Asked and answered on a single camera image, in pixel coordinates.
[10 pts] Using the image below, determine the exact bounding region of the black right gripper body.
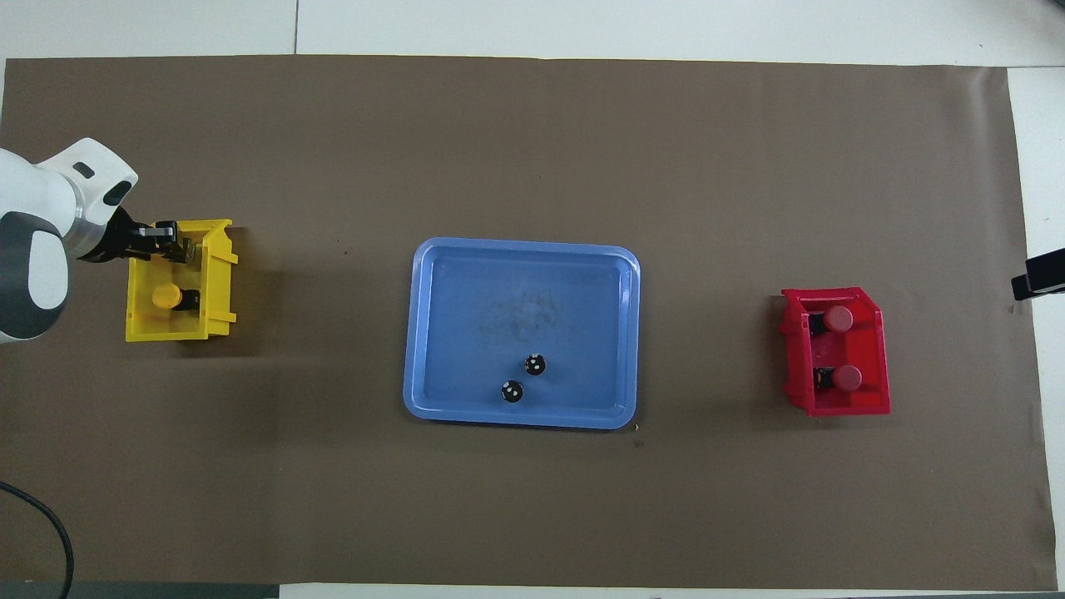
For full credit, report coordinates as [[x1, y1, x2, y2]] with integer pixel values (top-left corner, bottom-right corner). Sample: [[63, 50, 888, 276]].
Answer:
[[1011, 247, 1065, 303]]

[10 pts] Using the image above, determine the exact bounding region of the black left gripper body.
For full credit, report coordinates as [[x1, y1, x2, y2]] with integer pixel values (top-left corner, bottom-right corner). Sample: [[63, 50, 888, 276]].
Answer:
[[78, 207, 160, 265]]

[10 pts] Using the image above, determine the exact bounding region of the red push button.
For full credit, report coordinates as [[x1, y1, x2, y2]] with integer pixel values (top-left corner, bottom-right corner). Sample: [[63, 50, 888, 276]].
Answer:
[[805, 304, 855, 335], [813, 364, 864, 394]]

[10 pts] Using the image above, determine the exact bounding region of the yellow plastic bin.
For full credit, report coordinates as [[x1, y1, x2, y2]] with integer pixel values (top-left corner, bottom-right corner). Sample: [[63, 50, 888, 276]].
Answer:
[[125, 219, 240, 343]]

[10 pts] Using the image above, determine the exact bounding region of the red plastic bin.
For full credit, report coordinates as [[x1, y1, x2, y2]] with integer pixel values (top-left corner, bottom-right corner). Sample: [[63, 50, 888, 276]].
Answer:
[[780, 287, 891, 418]]

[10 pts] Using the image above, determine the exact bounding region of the brown paper mat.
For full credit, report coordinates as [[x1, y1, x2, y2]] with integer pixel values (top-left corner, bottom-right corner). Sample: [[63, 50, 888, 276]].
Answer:
[[0, 55, 1058, 587]]

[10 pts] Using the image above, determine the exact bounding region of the blue plastic tray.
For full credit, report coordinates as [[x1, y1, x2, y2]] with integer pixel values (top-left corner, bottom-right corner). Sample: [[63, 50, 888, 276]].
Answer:
[[403, 237, 642, 430]]

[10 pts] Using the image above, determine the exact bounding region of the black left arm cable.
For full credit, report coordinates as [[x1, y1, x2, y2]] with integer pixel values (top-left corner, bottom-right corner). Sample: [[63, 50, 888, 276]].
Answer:
[[0, 481, 76, 599]]

